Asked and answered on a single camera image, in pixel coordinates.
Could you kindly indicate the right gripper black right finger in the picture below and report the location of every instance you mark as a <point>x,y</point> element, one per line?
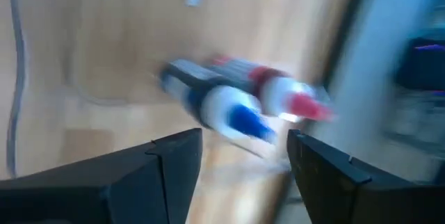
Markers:
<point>347,196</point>

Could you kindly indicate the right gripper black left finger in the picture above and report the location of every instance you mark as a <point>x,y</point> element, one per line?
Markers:
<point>104,189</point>

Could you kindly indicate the red-capped marker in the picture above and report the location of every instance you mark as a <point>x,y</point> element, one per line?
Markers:
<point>278,92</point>

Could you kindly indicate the blue-capped marker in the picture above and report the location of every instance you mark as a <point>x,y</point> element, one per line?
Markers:
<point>222,109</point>

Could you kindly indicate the black aluminium table frame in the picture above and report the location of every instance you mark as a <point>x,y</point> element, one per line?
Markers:
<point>344,25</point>

